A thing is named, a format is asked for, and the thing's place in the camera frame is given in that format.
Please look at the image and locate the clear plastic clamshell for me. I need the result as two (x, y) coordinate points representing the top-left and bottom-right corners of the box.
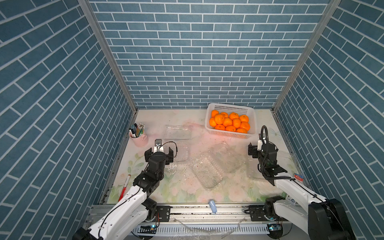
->
(247, 156), (292, 186)
(192, 142), (245, 190)
(164, 125), (192, 164)

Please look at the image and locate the orange box one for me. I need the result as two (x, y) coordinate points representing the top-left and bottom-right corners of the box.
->
(237, 128), (248, 134)
(211, 110), (219, 118)
(240, 122), (251, 132)

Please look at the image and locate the white perforated plastic basket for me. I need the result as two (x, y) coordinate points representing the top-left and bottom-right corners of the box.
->
(205, 103), (257, 139)

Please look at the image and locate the orange box three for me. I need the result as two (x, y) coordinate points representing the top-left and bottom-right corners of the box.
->
(215, 125), (226, 131)
(223, 118), (233, 127)
(214, 114), (226, 125)

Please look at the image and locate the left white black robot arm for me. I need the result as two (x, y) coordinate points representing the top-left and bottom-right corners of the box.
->
(72, 146), (175, 240)

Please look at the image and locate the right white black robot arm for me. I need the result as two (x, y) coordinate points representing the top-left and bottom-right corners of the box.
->
(248, 140), (356, 240)

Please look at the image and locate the pink metal pen bucket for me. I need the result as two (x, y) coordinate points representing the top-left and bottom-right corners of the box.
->
(129, 123), (149, 148)

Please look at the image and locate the blue white packaged item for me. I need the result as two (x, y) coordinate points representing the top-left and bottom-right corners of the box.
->
(286, 173), (304, 206)

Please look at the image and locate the red white marker pen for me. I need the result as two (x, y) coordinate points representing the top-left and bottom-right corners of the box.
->
(119, 174), (131, 201)

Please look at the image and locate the small light blue cylinder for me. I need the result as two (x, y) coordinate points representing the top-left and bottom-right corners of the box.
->
(209, 200), (218, 214)

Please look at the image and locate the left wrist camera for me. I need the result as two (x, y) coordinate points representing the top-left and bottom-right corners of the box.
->
(154, 139), (164, 153)

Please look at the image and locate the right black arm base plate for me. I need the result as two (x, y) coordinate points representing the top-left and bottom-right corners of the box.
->
(243, 205), (275, 222)

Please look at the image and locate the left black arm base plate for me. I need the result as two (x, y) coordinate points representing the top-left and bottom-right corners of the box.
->
(145, 206), (171, 222)

